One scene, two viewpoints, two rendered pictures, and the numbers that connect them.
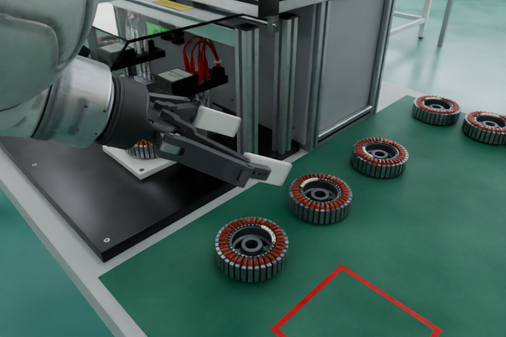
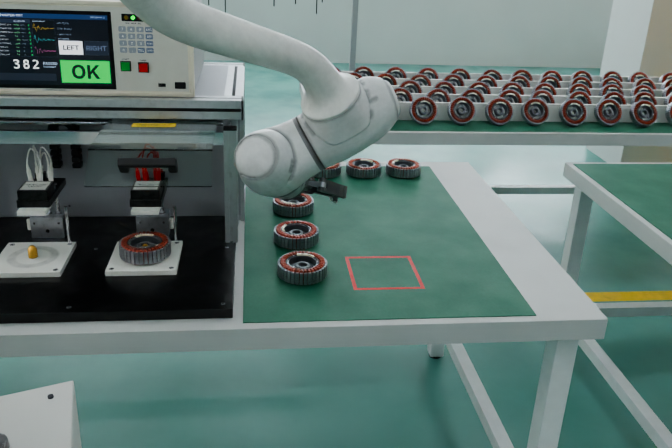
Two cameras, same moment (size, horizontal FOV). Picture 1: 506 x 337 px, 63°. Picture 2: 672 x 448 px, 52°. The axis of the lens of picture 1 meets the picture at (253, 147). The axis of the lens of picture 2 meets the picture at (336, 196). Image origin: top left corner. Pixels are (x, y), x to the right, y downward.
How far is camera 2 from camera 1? 1.17 m
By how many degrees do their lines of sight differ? 48
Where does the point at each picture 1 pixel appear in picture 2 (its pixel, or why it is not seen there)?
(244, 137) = (234, 212)
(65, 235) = (179, 323)
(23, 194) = (91, 328)
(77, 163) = (104, 290)
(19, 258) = not seen: outside the picture
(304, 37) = not seen: hidden behind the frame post
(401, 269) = (370, 246)
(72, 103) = not seen: hidden behind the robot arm
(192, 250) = (269, 288)
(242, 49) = (232, 144)
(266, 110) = (196, 200)
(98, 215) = (191, 299)
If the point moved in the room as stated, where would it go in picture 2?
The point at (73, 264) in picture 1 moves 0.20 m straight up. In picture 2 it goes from (216, 328) to (213, 235)
